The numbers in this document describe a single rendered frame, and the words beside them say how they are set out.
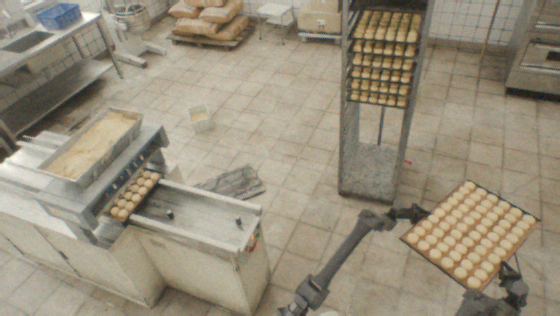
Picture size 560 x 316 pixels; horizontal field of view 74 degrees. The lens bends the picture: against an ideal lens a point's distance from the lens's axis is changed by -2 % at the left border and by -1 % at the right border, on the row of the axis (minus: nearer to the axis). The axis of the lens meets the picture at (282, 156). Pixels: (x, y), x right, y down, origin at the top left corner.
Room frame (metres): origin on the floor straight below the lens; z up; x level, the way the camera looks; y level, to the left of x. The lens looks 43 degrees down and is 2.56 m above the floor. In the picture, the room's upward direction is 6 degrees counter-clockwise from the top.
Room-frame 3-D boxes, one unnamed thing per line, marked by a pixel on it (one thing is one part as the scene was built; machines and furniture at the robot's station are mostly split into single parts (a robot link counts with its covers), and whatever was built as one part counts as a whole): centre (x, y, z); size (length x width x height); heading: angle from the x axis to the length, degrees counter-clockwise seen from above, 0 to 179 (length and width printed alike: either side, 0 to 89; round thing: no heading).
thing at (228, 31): (5.46, 0.59, 0.19); 0.72 x 0.42 x 0.15; 155
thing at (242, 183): (2.34, 0.54, 0.02); 0.60 x 0.40 x 0.03; 112
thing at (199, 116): (3.37, 0.86, 0.08); 0.30 x 0.22 x 0.16; 16
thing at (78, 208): (1.61, 1.01, 1.01); 0.72 x 0.33 x 0.34; 154
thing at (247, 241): (1.23, 0.23, 0.77); 0.24 x 0.04 x 0.14; 154
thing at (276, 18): (5.33, -0.15, 0.23); 0.45 x 0.45 x 0.46; 53
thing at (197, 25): (5.40, 0.97, 0.32); 0.72 x 0.42 x 0.17; 65
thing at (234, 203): (1.79, 1.05, 0.87); 2.01 x 0.03 x 0.07; 64
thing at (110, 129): (1.61, 1.01, 1.28); 0.54 x 0.27 x 0.06; 154
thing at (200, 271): (1.39, 0.56, 0.45); 0.70 x 0.34 x 0.90; 64
